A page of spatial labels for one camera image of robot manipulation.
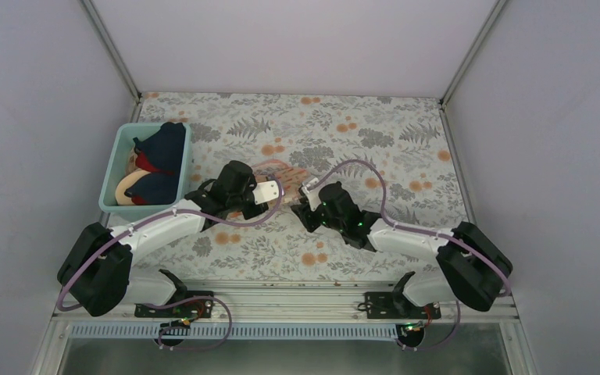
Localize peach floral mesh laundry bag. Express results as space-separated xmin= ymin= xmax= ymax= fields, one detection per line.
xmin=230 ymin=160 xmax=309 ymax=221

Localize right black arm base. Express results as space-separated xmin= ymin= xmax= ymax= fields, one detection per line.
xmin=356 ymin=291 xmax=442 ymax=348

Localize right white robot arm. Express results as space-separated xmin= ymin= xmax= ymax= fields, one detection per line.
xmin=291 ymin=183 xmax=513 ymax=318

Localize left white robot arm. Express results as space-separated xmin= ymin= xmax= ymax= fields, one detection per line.
xmin=55 ymin=161 xmax=284 ymax=316

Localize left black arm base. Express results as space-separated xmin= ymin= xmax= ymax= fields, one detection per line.
xmin=134 ymin=291 xmax=214 ymax=347

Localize navy red bra upper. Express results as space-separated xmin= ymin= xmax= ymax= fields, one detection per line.
xmin=133 ymin=122 xmax=186 ymax=175

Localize navy beige bra lower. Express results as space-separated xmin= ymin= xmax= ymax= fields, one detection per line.
xmin=115 ymin=170 xmax=179 ymax=205

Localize floral patterned table mat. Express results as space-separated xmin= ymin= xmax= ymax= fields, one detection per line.
xmin=137 ymin=92 xmax=466 ymax=282

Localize light blue plastic bin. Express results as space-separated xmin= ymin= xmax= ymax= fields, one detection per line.
xmin=98 ymin=123 xmax=192 ymax=222

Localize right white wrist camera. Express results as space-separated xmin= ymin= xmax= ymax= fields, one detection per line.
xmin=299 ymin=177 xmax=322 ymax=212

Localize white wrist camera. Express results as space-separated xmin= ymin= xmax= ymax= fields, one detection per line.
xmin=252 ymin=180 xmax=284 ymax=205
xmin=299 ymin=177 xmax=322 ymax=212

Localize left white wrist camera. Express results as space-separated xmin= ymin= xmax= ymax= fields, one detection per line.
xmin=252 ymin=180 xmax=284 ymax=205

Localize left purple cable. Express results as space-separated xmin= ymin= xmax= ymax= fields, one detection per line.
xmin=56 ymin=176 xmax=285 ymax=313

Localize purple cable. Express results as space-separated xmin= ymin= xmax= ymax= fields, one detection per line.
xmin=310 ymin=158 xmax=513 ymax=352
xmin=56 ymin=176 xmax=285 ymax=313

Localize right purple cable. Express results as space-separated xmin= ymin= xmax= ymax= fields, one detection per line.
xmin=310 ymin=158 xmax=513 ymax=352

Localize aluminium front rail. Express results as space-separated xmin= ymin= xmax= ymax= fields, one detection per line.
xmin=52 ymin=280 xmax=520 ymax=325

